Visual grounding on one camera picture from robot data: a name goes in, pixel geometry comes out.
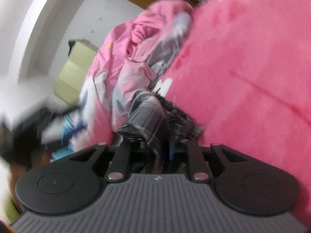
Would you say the blue patterned pillow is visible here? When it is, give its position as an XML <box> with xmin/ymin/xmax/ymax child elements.
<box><xmin>41</xmin><ymin>114</ymin><xmax>86</xmax><ymax>161</ymax></box>

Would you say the black white plaid shirt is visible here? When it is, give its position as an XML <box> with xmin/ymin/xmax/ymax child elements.
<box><xmin>119</xmin><ymin>90</ymin><xmax>204</xmax><ymax>174</ymax></box>

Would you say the black garment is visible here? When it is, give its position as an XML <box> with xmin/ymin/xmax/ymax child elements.
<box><xmin>1</xmin><ymin>105</ymin><xmax>80</xmax><ymax>169</ymax></box>

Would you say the yellow-green wardrobe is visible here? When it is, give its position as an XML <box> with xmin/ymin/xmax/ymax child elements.
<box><xmin>54</xmin><ymin>39</ymin><xmax>98</xmax><ymax>104</ymax></box>

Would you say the pink bed sheet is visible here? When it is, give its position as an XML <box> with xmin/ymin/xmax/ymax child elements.
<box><xmin>156</xmin><ymin>0</ymin><xmax>310</xmax><ymax>225</ymax></box>

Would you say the pink patterned duvet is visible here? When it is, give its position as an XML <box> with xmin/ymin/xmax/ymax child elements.
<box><xmin>70</xmin><ymin>0</ymin><xmax>193</xmax><ymax>151</ymax></box>

